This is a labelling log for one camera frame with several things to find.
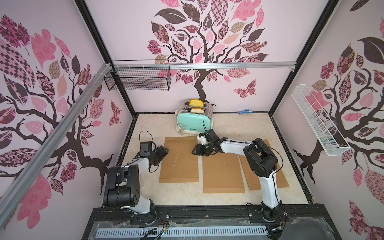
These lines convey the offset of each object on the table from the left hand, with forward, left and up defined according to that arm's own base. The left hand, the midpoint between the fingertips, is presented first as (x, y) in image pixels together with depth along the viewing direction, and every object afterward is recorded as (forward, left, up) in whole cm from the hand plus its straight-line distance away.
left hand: (165, 155), depth 94 cm
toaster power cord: (+14, -10, +11) cm, 21 cm away
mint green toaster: (+18, -19, +15) cm, 30 cm away
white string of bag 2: (-5, -38, -1) cm, 38 cm away
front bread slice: (+24, -21, +17) cm, 36 cm away
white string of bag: (+3, -7, -1) cm, 8 cm away
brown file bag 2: (-6, -9, -2) cm, 11 cm away
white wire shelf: (-5, -86, +24) cm, 90 cm away
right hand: (0, -19, 0) cm, 19 cm away
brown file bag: (-12, -36, -2) cm, 38 cm away
